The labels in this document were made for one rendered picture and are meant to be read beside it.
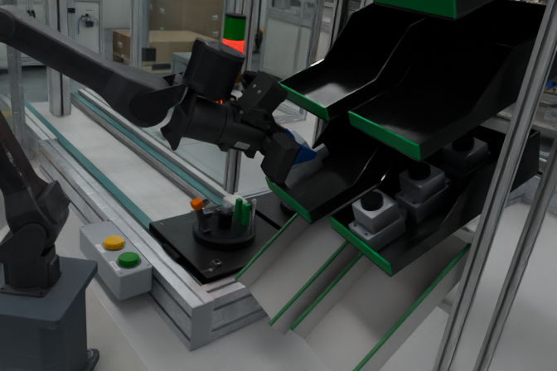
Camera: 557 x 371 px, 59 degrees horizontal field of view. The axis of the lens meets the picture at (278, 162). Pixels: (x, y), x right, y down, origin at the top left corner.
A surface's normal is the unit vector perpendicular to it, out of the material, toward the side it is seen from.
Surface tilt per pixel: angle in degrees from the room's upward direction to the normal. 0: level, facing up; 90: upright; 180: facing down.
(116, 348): 0
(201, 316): 90
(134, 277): 90
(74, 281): 0
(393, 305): 45
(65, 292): 0
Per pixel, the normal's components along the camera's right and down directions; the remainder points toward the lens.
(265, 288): -0.52, -0.58
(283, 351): 0.12, -0.92
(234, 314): 0.64, 0.36
